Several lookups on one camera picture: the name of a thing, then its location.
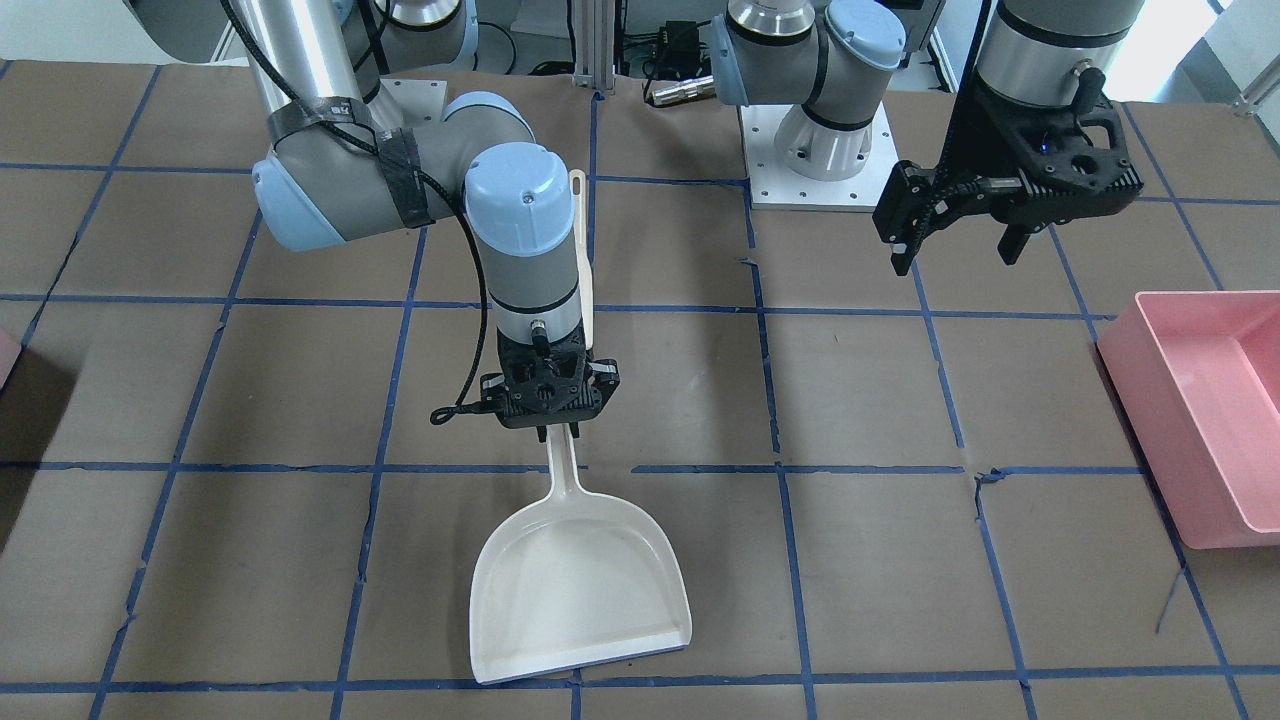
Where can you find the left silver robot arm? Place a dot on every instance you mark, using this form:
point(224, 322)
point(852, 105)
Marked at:
point(836, 62)

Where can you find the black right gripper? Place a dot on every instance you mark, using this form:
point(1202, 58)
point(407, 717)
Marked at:
point(606, 376)

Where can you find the beige plastic dustpan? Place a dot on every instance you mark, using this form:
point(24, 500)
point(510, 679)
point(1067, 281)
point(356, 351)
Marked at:
point(573, 580)

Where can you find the aluminium frame post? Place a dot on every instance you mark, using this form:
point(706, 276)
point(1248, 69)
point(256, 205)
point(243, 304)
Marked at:
point(595, 41)

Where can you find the pink plastic bin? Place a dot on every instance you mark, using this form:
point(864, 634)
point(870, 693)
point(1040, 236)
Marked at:
point(1198, 375)

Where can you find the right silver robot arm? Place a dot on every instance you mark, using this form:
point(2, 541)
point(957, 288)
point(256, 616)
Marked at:
point(347, 160)

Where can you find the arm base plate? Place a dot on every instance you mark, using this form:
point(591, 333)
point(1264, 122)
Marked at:
point(408, 102)
point(794, 164)

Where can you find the beige hand brush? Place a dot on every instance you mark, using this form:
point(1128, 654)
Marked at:
point(579, 187)

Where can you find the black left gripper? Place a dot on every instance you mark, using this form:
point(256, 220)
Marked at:
point(984, 140)

